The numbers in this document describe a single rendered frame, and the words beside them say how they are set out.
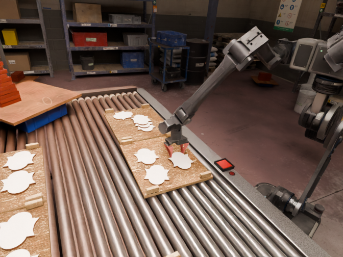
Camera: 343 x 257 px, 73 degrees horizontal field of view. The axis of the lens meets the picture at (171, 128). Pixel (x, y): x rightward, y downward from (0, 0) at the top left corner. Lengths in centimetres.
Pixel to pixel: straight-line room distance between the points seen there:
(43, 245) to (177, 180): 56
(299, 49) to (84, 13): 446
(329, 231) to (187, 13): 559
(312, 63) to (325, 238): 158
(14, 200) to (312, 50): 151
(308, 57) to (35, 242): 143
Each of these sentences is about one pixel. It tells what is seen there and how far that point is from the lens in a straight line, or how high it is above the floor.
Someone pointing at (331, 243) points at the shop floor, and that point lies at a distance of 250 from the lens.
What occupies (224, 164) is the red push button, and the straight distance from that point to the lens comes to 126.
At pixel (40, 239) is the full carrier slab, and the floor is 94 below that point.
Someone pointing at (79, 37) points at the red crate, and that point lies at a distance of 528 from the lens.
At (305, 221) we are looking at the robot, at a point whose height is 24.
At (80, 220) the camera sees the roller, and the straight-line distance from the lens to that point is 100.
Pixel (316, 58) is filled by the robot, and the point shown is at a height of 145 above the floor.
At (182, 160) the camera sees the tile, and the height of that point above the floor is 95.
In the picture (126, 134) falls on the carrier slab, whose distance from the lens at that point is 142.
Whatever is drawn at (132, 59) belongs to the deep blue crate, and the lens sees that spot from 561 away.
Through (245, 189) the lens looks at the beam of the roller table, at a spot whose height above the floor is 92.
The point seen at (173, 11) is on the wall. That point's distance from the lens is 648.
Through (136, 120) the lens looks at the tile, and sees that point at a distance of 151.
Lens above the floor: 167
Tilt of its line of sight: 30 degrees down
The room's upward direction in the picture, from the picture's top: 5 degrees clockwise
